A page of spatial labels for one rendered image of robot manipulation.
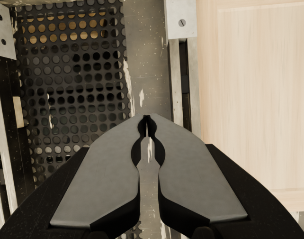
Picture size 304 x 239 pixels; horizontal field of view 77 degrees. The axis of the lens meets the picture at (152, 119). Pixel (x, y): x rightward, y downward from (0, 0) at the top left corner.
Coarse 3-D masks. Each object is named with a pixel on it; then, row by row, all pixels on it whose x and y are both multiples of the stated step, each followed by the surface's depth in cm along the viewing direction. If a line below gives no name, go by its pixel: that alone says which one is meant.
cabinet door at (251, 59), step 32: (224, 0) 44; (256, 0) 44; (288, 0) 44; (224, 32) 45; (256, 32) 45; (288, 32) 45; (224, 64) 46; (256, 64) 46; (288, 64) 45; (224, 96) 47; (256, 96) 47; (288, 96) 46; (224, 128) 48; (256, 128) 47; (288, 128) 47; (256, 160) 48; (288, 160) 48; (288, 192) 49
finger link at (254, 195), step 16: (208, 144) 9; (224, 160) 8; (224, 176) 8; (240, 176) 8; (240, 192) 7; (256, 192) 7; (256, 208) 6; (272, 208) 6; (224, 224) 6; (240, 224) 6; (256, 224) 6; (272, 224) 6; (288, 224) 6
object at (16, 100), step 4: (16, 96) 48; (16, 100) 48; (16, 104) 48; (20, 104) 49; (16, 108) 48; (20, 108) 49; (16, 112) 48; (20, 112) 49; (16, 116) 48; (20, 116) 49; (16, 120) 48; (20, 120) 49; (20, 124) 49
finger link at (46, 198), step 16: (80, 160) 8; (64, 176) 8; (32, 192) 7; (48, 192) 7; (64, 192) 7; (32, 208) 6; (48, 208) 6; (16, 224) 6; (32, 224) 6; (48, 224) 6
